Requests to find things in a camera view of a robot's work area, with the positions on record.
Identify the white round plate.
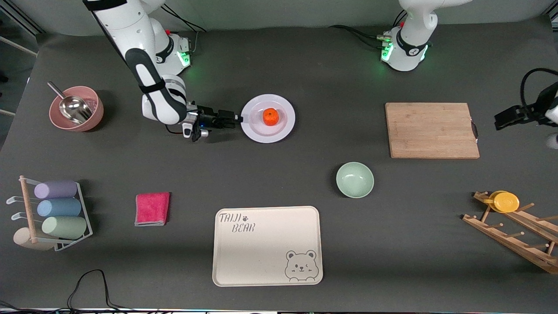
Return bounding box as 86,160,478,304
240,94,296,144

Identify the yellow mug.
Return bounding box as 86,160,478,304
483,191,520,213

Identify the wooden cutting board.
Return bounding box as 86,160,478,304
385,102,480,159

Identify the pink folded cloth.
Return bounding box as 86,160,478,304
134,192,171,227

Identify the pink bowl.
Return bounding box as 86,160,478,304
49,85,105,132

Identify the wooden mug rack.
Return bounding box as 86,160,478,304
462,191,558,275

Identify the metal scoop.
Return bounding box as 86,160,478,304
47,81,93,126

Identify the cream tray with bear print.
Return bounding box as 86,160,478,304
212,206,324,287

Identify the pale green bowl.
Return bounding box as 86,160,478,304
336,162,375,199

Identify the purple cup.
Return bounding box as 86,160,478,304
34,180,78,200

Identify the blue cup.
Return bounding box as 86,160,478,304
37,198,82,218

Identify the green cup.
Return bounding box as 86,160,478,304
41,216,88,240

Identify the beige cup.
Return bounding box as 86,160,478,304
13,227,55,251

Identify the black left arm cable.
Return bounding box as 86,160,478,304
520,68,558,115

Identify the black right base cable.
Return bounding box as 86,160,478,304
163,7,208,33

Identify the black base cable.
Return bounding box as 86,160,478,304
329,25,386,48
163,7,208,33

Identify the black left base cable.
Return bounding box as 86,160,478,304
329,25,386,48

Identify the black cable loop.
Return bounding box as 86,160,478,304
67,269,131,313

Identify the white wire cup rack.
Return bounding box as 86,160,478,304
6,175,93,252

